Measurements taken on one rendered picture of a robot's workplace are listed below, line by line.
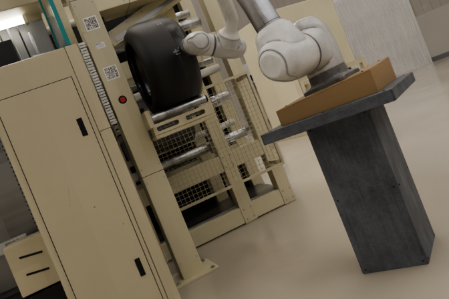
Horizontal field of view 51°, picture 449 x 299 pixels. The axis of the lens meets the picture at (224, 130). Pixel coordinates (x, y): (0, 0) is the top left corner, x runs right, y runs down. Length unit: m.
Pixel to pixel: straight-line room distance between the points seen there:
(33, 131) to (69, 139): 0.14
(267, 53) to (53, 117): 0.89
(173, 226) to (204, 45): 1.07
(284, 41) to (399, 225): 0.79
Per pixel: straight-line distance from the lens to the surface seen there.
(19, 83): 2.02
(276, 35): 1.67
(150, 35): 2.61
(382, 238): 1.90
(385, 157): 1.79
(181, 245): 2.72
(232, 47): 2.22
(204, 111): 2.65
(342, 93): 1.71
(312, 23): 1.85
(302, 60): 1.66
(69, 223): 1.98
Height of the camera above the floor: 0.77
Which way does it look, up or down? 2 degrees down
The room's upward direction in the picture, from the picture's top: 22 degrees counter-clockwise
